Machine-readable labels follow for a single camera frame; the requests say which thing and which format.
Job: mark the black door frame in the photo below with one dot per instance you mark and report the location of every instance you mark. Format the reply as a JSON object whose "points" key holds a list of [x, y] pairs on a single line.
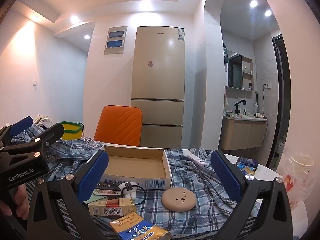
{"points": [[281, 92]]}

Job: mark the grey wall panel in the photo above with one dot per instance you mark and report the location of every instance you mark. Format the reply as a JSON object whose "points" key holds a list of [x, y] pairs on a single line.
{"points": [[115, 40]]}

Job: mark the pink fridge magnet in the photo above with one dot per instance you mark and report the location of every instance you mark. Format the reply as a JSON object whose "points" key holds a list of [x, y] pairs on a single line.
{"points": [[150, 63]]}

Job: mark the white toilet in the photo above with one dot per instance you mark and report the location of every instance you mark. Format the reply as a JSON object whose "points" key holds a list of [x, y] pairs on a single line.
{"points": [[280, 150]]}

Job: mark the white hair dryer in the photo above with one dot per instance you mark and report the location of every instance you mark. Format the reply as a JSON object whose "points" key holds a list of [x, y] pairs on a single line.
{"points": [[258, 115]]}

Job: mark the person's left hand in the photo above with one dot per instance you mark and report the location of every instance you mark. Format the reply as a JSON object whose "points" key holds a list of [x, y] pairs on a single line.
{"points": [[22, 200]]}

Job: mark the white remote control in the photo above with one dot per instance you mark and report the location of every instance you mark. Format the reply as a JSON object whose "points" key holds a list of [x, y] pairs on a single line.
{"points": [[198, 161]]}

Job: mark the gold and red cigarette pack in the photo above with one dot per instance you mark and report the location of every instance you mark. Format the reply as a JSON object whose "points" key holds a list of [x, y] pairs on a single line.
{"points": [[112, 206]]}

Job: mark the white wall outlet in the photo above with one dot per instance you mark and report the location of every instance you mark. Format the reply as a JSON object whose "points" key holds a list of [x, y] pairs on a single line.
{"points": [[267, 85]]}

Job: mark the green notebook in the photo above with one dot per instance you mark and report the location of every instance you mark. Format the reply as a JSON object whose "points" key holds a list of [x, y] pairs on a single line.
{"points": [[96, 198]]}

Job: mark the shallow cardboard box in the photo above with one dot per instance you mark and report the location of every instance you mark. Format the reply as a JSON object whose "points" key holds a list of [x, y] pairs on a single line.
{"points": [[137, 165]]}

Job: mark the grey cloth pile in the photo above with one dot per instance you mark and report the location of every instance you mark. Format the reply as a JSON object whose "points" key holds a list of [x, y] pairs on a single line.
{"points": [[42, 119]]}

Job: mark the gold blue snack packet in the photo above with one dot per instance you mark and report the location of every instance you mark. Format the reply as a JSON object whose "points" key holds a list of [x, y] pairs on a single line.
{"points": [[140, 227]]}

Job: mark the beige vanity cabinet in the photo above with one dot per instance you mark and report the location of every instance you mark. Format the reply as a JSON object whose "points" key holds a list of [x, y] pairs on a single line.
{"points": [[240, 135]]}

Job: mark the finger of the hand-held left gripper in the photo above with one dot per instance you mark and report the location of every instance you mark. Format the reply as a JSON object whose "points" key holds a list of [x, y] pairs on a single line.
{"points": [[22, 126], [51, 133]]}

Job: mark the blue plaid shirt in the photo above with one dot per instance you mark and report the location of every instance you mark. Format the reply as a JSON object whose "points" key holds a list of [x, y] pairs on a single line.
{"points": [[195, 180]]}

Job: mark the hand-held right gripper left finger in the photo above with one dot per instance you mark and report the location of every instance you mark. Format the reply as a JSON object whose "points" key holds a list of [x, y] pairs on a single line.
{"points": [[93, 177]]}

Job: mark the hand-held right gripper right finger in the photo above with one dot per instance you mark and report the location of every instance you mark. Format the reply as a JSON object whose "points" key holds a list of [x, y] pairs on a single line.
{"points": [[226, 177]]}

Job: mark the yellow bin with green rim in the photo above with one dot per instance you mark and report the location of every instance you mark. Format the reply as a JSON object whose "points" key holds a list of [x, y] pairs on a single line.
{"points": [[71, 132]]}

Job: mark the green hanging towel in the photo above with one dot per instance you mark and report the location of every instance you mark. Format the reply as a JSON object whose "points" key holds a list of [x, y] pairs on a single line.
{"points": [[225, 57]]}

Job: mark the bathroom mirror cabinet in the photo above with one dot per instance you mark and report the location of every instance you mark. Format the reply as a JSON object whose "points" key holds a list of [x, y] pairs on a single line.
{"points": [[235, 72]]}

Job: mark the beige three-door fridge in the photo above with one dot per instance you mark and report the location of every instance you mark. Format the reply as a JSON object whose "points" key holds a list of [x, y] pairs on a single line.
{"points": [[157, 85]]}

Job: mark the orange padded chair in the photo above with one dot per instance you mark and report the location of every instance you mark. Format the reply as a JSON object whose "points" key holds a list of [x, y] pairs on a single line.
{"points": [[117, 125]]}

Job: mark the fridge energy label sticker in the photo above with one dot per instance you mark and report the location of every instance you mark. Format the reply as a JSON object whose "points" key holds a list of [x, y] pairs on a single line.
{"points": [[181, 34]]}

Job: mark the round beige disc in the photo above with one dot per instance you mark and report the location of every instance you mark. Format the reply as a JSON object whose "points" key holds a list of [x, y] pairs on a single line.
{"points": [[175, 202]]}

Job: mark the small black box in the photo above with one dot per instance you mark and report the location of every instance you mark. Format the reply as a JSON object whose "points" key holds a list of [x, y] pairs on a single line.
{"points": [[107, 186]]}

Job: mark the beige hanging brush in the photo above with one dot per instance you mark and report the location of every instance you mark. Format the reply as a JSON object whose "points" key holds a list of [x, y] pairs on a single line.
{"points": [[226, 97]]}

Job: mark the shiny studded sheet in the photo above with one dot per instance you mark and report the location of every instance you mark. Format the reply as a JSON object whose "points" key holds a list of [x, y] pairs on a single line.
{"points": [[92, 142]]}

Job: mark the dark blue box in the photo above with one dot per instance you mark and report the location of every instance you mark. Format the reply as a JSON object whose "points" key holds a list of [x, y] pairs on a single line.
{"points": [[246, 161]]}

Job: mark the black hanging hair tool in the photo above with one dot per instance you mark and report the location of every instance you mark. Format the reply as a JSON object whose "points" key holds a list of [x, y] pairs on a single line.
{"points": [[256, 101]]}

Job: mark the blue lighter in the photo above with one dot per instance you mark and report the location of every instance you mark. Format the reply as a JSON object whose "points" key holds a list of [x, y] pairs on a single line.
{"points": [[246, 167]]}

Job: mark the black faucet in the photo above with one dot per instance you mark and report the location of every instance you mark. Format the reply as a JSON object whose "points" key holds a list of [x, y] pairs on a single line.
{"points": [[238, 106]]}

